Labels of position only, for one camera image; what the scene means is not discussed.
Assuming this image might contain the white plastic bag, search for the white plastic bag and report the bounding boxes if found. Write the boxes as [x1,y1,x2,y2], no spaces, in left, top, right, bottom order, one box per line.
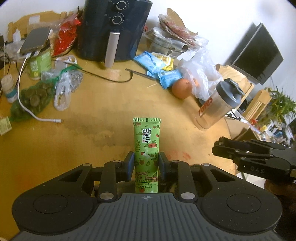
[177,48,223,100]

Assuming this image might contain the small green white sachet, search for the small green white sachet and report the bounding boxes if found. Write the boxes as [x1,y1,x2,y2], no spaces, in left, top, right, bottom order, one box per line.
[0,116,12,136]

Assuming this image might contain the clear shaker bottle grey lid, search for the clear shaker bottle grey lid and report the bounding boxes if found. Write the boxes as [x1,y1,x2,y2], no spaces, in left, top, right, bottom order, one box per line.
[195,78,244,130]

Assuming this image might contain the foil roll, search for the foil roll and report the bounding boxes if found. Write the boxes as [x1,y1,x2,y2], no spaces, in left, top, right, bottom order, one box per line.
[167,41,189,53]

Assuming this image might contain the small white bottle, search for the small white bottle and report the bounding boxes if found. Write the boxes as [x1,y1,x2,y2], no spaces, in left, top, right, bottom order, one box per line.
[1,74,18,103]

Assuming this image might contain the blue snack packet lower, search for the blue snack packet lower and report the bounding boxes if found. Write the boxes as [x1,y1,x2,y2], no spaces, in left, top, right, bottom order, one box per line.
[158,70,182,89]

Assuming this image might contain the green net bag of discs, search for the green net bag of discs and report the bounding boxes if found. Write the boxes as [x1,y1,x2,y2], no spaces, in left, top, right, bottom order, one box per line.
[9,79,58,123]

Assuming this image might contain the smartphone on power bank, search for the smartphone on power bank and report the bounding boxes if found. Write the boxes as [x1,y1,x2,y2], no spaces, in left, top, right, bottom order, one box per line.
[20,27,51,55]

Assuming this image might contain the packaged sausage tray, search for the packaged sausage tray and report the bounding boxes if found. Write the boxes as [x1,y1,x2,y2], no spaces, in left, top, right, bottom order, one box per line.
[158,8,198,46]

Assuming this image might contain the orange round fruit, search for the orange round fruit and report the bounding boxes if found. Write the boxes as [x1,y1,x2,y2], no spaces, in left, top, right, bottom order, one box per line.
[171,78,193,99]

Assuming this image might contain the black power cable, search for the black power cable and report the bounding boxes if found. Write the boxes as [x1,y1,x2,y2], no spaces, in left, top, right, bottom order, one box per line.
[52,59,160,83]

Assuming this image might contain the yellow snack packet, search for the yellow snack packet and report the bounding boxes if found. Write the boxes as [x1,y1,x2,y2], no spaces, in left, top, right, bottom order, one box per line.
[152,52,174,71]

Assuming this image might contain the blue snack packet upper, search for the blue snack packet upper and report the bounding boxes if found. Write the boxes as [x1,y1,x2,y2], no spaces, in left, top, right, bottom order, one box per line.
[133,51,166,79]

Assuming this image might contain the green potted plant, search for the green potted plant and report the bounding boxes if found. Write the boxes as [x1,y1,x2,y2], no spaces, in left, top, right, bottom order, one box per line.
[260,87,295,125]

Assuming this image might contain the clear bag of screws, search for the clear bag of screws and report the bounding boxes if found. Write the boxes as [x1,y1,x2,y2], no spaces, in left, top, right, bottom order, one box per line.
[41,65,83,111]

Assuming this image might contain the black monitor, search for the black monitor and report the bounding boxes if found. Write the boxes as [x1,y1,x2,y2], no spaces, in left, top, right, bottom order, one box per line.
[225,23,283,84]

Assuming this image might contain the blue snack packet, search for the blue snack packet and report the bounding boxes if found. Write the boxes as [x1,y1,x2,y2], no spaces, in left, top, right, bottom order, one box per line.
[158,70,182,89]
[133,51,166,79]

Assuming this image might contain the green tin can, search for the green tin can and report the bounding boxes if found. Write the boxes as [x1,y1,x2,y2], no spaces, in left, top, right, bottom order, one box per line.
[28,48,52,80]

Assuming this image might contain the green hand cream tube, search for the green hand cream tube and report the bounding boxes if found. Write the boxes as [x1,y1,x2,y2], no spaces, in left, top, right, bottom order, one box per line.
[133,118,161,193]

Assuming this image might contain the red snack bag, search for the red snack bag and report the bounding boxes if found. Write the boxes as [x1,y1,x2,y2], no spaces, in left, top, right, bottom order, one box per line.
[53,15,81,56]

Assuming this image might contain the white usb cable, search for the white usb cable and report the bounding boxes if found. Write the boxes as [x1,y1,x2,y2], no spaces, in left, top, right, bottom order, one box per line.
[16,52,64,124]

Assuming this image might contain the dark blue air fryer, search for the dark blue air fryer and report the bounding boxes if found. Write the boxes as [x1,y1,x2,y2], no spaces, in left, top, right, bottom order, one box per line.
[77,0,152,68]

